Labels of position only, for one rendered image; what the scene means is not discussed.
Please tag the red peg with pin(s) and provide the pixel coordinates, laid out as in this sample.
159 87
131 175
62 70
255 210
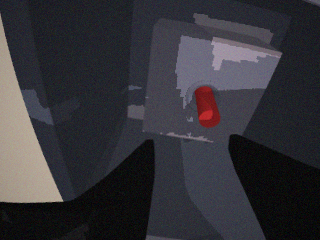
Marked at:
209 115

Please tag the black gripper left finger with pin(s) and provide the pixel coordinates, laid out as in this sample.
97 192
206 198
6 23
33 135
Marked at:
116 208

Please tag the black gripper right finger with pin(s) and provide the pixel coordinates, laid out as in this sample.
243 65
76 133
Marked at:
284 193

